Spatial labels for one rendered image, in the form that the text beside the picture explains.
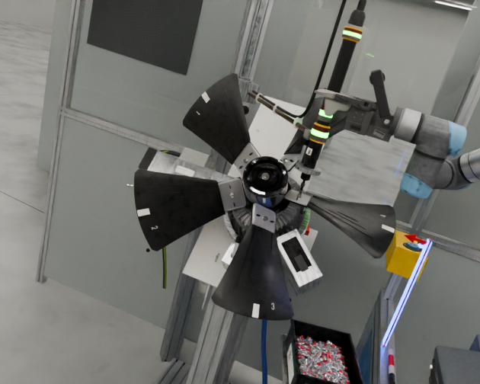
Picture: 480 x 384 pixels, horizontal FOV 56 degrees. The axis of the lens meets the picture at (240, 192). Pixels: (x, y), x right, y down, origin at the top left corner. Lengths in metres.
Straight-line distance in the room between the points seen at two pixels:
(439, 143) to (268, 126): 0.64
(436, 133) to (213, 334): 0.94
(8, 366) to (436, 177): 1.85
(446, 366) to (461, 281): 1.43
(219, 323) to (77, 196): 1.18
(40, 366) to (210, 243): 1.13
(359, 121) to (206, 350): 0.92
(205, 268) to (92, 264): 1.20
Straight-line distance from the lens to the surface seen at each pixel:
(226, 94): 1.35
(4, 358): 2.33
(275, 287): 1.18
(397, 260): 1.50
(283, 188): 1.17
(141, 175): 1.24
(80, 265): 2.58
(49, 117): 4.08
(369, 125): 1.17
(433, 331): 2.18
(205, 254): 1.42
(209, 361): 1.65
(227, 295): 1.11
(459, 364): 0.68
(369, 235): 1.17
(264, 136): 1.57
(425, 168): 1.17
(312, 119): 1.37
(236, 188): 1.23
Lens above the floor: 1.55
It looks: 19 degrees down
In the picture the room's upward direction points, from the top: 16 degrees clockwise
